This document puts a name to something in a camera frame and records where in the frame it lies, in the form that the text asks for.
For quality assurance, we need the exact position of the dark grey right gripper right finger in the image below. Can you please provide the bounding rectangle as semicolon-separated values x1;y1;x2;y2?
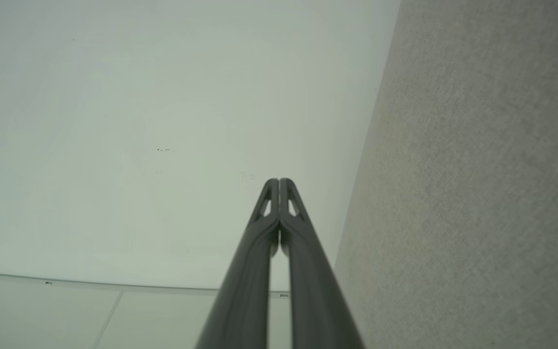
279;178;365;349

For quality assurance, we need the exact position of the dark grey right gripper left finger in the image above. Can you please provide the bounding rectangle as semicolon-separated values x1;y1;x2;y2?
195;178;280;349

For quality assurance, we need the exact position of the grey fabric sofa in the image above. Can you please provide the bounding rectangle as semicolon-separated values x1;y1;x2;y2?
334;0;558;349

